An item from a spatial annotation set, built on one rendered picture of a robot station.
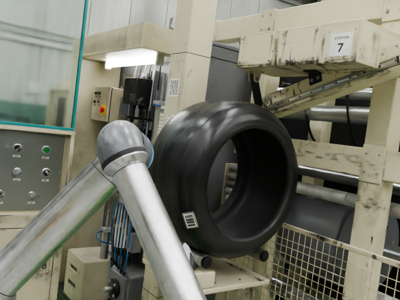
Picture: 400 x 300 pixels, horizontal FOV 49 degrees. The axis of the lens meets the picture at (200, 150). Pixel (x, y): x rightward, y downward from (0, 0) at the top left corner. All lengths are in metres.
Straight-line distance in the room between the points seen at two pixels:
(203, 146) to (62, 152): 0.82
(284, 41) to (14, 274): 1.24
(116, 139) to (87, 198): 0.22
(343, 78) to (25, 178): 1.36
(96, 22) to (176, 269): 10.33
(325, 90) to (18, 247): 1.22
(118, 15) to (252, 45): 9.56
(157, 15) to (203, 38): 9.95
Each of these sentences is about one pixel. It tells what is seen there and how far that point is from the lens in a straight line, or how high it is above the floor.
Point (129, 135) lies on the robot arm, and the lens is 1.06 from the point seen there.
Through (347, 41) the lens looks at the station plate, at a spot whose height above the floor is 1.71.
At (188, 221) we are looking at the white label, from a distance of 1.45.
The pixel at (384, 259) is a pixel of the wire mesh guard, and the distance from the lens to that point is 1.64.
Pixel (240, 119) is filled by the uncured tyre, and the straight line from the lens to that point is 1.49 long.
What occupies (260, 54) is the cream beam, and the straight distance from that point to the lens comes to 1.87.
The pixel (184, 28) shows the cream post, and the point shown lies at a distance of 1.87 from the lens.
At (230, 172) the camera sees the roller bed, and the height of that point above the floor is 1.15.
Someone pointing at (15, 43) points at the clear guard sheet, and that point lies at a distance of 1.96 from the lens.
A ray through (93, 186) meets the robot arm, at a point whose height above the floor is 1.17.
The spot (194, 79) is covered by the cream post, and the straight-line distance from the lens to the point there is 1.84.
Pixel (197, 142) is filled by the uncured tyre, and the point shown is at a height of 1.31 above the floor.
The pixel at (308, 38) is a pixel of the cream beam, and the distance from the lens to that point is 1.71.
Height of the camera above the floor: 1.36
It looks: 3 degrees down
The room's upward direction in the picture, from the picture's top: 7 degrees clockwise
